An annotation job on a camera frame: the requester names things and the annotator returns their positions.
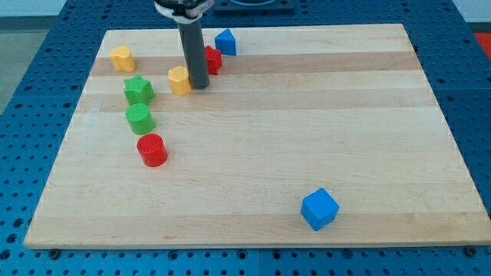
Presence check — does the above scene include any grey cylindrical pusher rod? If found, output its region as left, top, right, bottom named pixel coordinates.
left=178, top=19, right=209, bottom=90

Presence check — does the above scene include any red star block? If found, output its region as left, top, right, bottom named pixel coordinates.
left=204, top=45, right=222, bottom=75

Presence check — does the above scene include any wooden board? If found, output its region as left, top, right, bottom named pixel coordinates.
left=24, top=24, right=490, bottom=250

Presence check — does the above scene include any blue triangular prism block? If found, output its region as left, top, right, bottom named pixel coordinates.
left=215, top=28, right=237, bottom=56

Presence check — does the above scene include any yellow hexagon block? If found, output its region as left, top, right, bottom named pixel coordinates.
left=168, top=66, right=192, bottom=96

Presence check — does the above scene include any blue cube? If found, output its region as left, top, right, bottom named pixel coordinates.
left=300, top=188, right=340, bottom=231

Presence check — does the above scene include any red cylinder block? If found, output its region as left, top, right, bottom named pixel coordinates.
left=137, top=133, right=168, bottom=167

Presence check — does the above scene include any green cylinder block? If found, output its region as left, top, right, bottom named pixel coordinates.
left=125, top=103, right=155, bottom=135

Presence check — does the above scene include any yellow heart block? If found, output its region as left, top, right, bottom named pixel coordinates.
left=110, top=46, right=136, bottom=72

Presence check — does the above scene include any green star block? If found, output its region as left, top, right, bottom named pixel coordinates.
left=124, top=74, right=155, bottom=105

